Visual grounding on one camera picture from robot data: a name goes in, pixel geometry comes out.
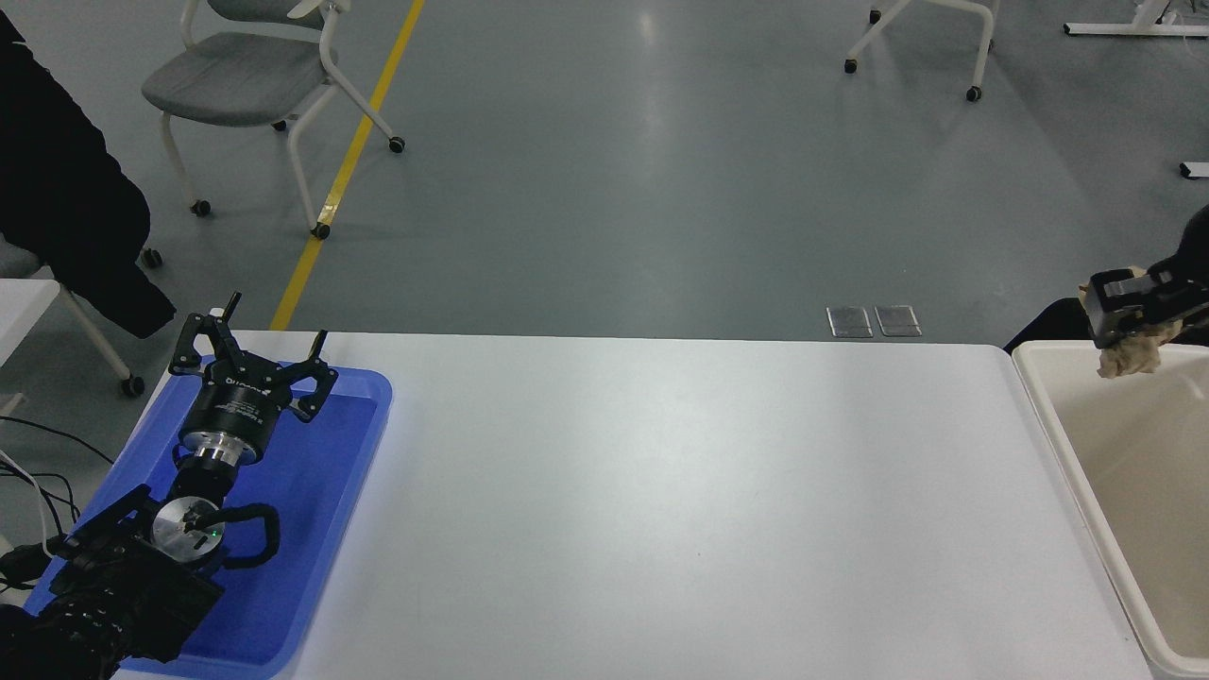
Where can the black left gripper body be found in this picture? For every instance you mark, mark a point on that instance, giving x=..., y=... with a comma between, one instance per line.
x=236, y=401

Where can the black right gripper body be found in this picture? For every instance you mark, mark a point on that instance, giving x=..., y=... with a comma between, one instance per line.
x=1198, y=241

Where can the tan paper ball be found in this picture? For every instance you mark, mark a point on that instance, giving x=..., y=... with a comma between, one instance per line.
x=1133, y=357

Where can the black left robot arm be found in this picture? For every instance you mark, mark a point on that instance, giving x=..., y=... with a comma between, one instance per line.
x=123, y=586

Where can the white bar foot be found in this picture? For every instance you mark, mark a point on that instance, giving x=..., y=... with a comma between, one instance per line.
x=1195, y=170

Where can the blue plastic tray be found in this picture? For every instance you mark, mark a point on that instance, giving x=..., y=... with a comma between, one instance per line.
x=312, y=491

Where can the white leg chair with casters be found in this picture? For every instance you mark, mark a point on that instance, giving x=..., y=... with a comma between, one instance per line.
x=94, y=335

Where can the large pale plastic bin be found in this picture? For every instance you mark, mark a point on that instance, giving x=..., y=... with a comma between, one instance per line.
x=1133, y=491

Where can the silver floor socket plate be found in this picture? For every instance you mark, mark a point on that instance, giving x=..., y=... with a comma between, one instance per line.
x=898, y=320
x=850, y=321

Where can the white stand base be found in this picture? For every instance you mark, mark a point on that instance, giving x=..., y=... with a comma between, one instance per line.
x=1133, y=28

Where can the person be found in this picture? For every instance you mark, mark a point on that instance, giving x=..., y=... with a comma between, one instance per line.
x=57, y=189

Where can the grey seat white frame chair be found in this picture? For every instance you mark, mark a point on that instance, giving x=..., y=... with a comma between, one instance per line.
x=236, y=80

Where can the white frame chair on casters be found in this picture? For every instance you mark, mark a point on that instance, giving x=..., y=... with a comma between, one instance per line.
x=982, y=47

